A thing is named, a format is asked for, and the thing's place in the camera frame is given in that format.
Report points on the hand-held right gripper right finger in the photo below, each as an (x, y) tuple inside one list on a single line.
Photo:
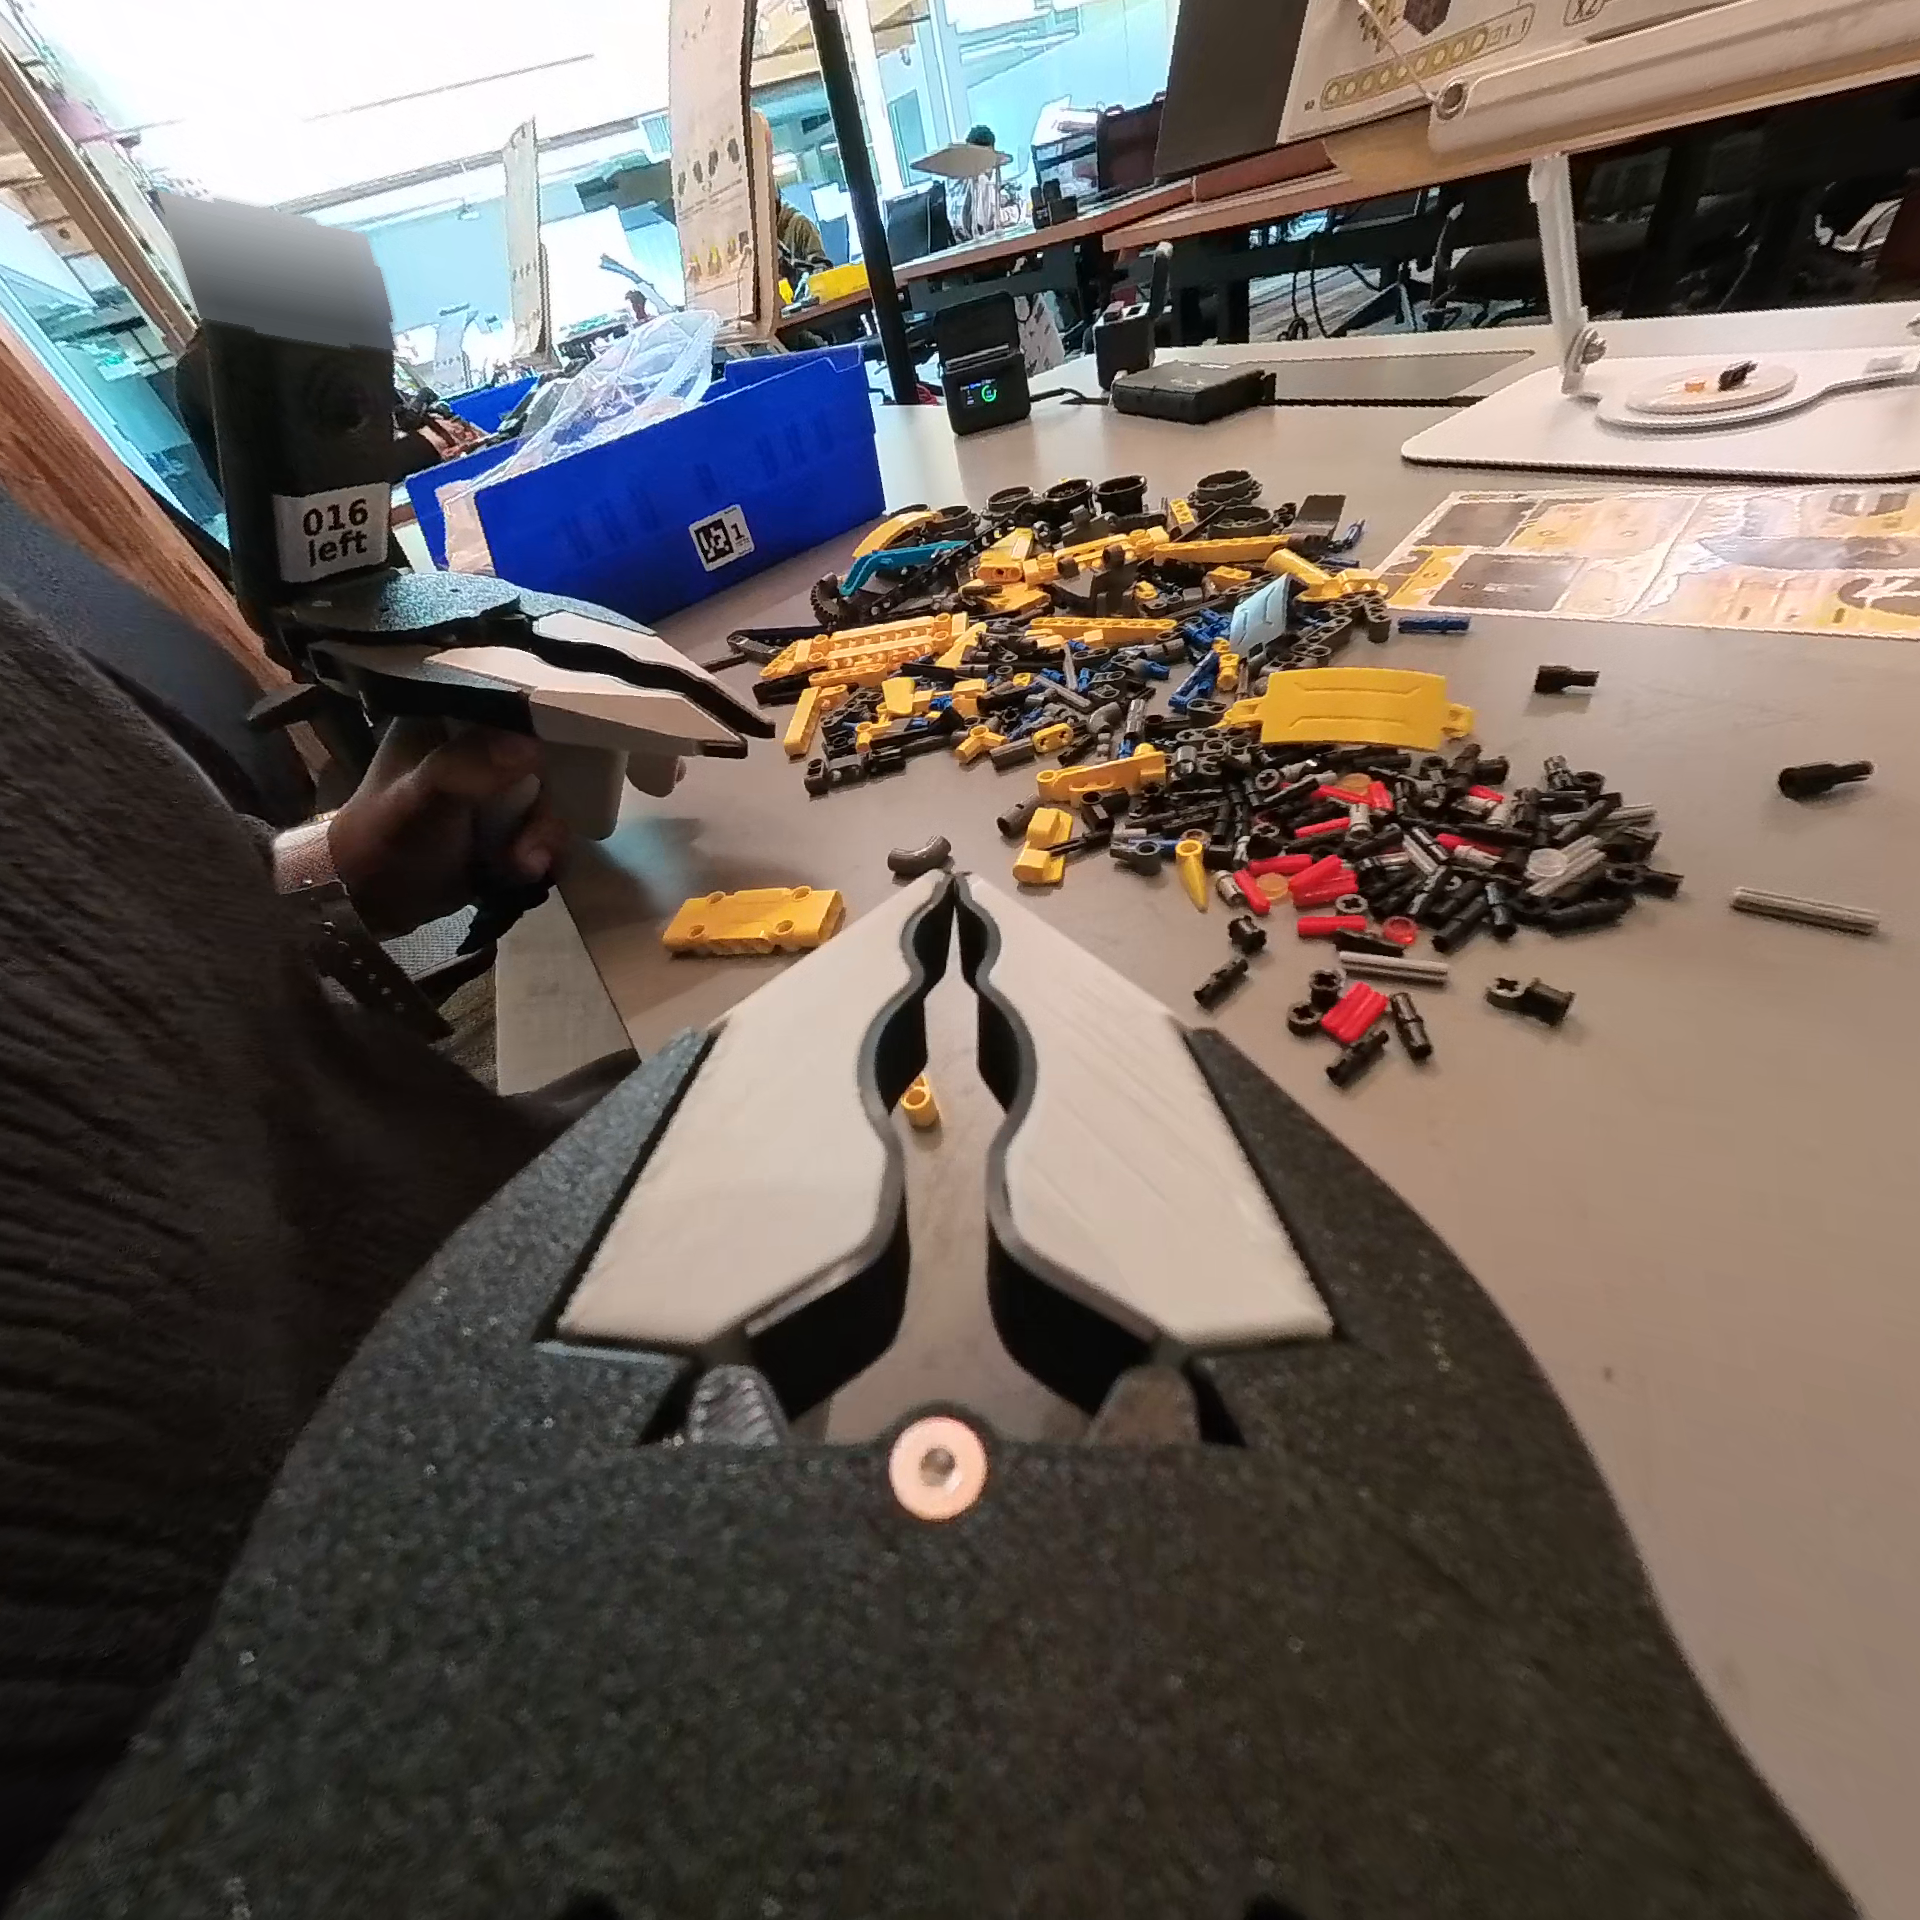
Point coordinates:
[(1142, 1184)]

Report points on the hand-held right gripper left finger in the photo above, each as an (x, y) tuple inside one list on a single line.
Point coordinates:
[(750, 1184)]

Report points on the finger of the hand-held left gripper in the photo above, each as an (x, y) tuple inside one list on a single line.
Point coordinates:
[(646, 652), (629, 714)]

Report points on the pile of plastic building pieces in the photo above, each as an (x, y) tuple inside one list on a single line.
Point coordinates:
[(1200, 721)]

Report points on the person's left forearm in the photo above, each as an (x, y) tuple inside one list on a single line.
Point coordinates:
[(182, 1125)]

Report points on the person's left hand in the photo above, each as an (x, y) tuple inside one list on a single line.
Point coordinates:
[(406, 820)]

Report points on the blue plastic bin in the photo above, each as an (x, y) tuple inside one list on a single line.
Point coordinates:
[(629, 494)]

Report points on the yellow beam with holes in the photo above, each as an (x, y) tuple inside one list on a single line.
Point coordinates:
[(918, 1103)]

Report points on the small blue bin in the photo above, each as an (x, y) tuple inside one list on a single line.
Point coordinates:
[(494, 405)]

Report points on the yellow flat panel piece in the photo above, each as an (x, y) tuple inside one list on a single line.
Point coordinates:
[(750, 922)]

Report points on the clear plastic bag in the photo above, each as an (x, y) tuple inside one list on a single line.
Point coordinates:
[(629, 376)]

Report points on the grey curved pipe piece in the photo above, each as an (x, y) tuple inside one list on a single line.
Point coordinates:
[(918, 857)]

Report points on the black cross connector piece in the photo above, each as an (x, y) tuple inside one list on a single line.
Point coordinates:
[(1530, 1001)]

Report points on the black device with green display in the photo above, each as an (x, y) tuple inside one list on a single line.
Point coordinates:
[(983, 369)]

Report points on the black pole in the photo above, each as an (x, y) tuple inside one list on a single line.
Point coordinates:
[(863, 196)]

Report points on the cardboard sign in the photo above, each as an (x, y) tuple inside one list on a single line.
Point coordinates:
[(720, 149)]

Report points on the small black box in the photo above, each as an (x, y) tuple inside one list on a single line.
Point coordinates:
[(1128, 341)]

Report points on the black power adapter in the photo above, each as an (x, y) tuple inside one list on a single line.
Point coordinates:
[(1195, 390)]

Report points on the black pin piece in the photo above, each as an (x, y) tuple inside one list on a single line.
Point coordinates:
[(1823, 778), (1565, 680)]

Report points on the grey axle rod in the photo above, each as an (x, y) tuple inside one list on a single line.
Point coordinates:
[(1804, 910)]

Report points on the wooden background desk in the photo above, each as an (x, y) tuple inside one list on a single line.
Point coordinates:
[(1277, 188)]

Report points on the yellow sticker sheet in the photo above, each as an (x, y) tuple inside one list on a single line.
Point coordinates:
[(1651, 557)]

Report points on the dark laptop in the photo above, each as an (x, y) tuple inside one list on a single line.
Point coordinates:
[(1231, 82)]

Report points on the white book stand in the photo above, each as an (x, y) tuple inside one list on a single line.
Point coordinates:
[(1547, 428)]

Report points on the building instruction booklet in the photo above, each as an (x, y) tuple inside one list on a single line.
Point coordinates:
[(1396, 53)]

